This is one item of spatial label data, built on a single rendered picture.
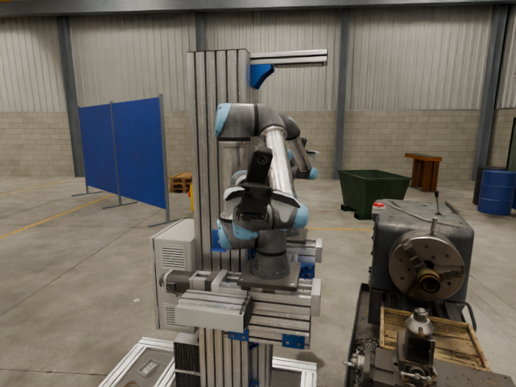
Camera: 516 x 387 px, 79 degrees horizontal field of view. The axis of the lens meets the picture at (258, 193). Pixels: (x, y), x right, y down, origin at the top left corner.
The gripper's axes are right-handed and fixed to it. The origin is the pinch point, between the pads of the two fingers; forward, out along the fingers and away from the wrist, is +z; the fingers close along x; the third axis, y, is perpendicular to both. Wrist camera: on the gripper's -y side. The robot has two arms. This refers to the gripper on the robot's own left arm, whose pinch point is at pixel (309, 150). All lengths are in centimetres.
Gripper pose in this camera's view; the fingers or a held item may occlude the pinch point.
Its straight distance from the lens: 222.1
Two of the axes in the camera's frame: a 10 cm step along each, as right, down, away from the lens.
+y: -1.1, 9.6, 2.7
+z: 5.5, -1.6, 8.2
